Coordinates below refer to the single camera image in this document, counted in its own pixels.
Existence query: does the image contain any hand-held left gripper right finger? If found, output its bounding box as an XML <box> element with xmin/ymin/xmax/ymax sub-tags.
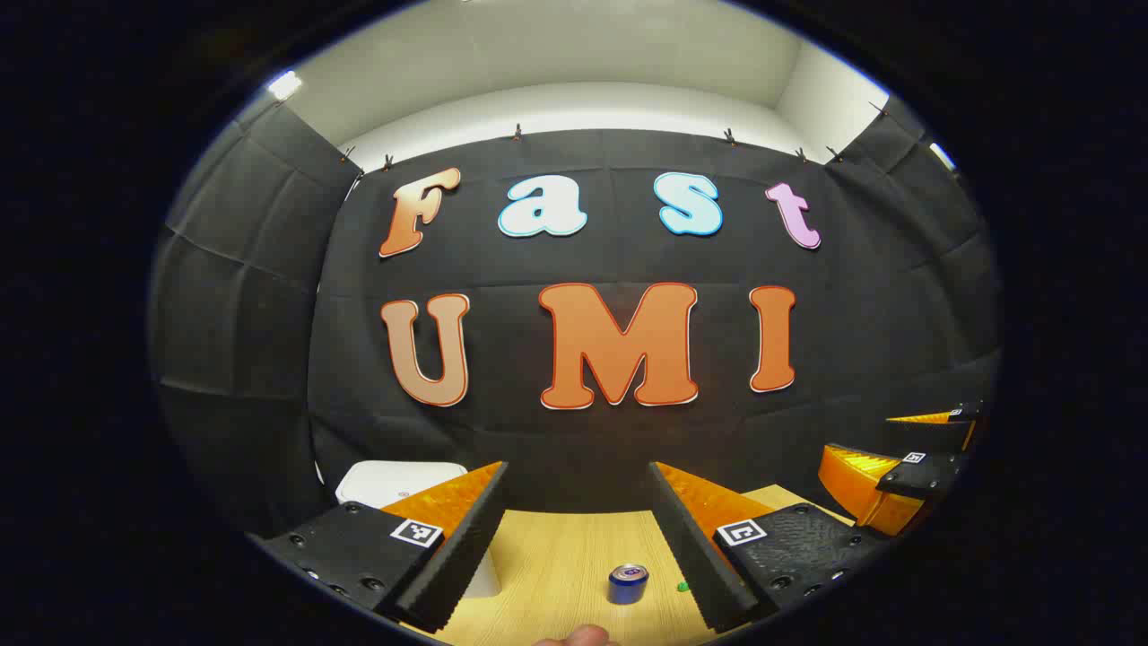
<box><xmin>648</xmin><ymin>461</ymin><xmax>889</xmax><ymax>634</ymax></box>

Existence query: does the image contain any wooden desktop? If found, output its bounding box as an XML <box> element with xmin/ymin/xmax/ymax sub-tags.
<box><xmin>404</xmin><ymin>484</ymin><xmax>857</xmax><ymax>646</ymax></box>

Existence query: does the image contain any blue pop can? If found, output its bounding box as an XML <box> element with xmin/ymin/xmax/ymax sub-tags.
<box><xmin>608</xmin><ymin>563</ymin><xmax>650</xmax><ymax>606</ymax></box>

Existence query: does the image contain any black backdrop cloth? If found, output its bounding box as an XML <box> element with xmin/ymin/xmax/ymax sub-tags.
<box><xmin>148</xmin><ymin>94</ymin><xmax>1004</xmax><ymax>539</ymax></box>

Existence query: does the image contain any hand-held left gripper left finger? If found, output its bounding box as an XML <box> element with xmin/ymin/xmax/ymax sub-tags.
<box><xmin>260</xmin><ymin>461</ymin><xmax>509</xmax><ymax>634</ymax></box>

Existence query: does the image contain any white desktop garbage bin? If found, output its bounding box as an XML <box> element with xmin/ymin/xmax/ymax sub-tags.
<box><xmin>335</xmin><ymin>461</ymin><xmax>501</xmax><ymax>600</ymax></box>

